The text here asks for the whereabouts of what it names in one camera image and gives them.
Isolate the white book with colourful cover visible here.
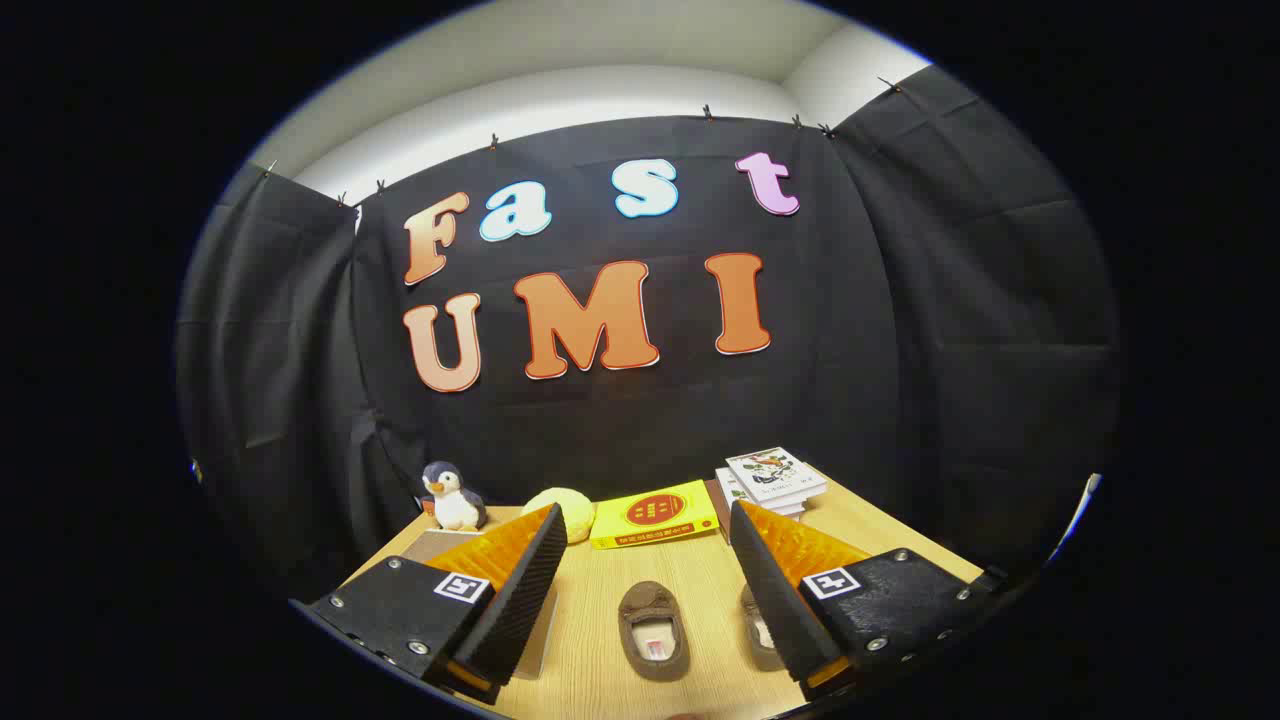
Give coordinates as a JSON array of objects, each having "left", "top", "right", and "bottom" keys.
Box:
[{"left": 725, "top": 447, "right": 829, "bottom": 504}]

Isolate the yellow bread bun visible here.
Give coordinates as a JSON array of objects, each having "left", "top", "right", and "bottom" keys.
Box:
[{"left": 522, "top": 487, "right": 597, "bottom": 545}]

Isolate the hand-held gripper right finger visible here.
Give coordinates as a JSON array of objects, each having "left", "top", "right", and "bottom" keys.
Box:
[{"left": 728, "top": 500, "right": 1009, "bottom": 703}]

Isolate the penguin plush toy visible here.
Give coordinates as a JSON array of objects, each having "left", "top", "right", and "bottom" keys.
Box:
[{"left": 420, "top": 461, "right": 489, "bottom": 532}]

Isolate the yellow book with red label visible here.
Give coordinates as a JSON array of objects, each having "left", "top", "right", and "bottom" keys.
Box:
[{"left": 589, "top": 480, "right": 720, "bottom": 551}]

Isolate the brown fabric storage box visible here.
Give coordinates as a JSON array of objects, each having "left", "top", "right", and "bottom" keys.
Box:
[{"left": 398, "top": 528, "right": 561, "bottom": 683}]

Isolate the white paperback book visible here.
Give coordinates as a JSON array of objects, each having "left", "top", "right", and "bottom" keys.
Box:
[
  {"left": 718, "top": 482, "right": 809, "bottom": 523},
  {"left": 715, "top": 466, "right": 819, "bottom": 513}
]

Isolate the brown fuzzy slipper shoe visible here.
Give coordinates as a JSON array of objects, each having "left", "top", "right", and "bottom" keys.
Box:
[
  {"left": 617, "top": 580, "right": 691, "bottom": 683},
  {"left": 740, "top": 583, "right": 787, "bottom": 673}
]

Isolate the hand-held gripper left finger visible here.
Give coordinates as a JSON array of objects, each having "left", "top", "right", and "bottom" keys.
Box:
[{"left": 290, "top": 503, "right": 569, "bottom": 706}]

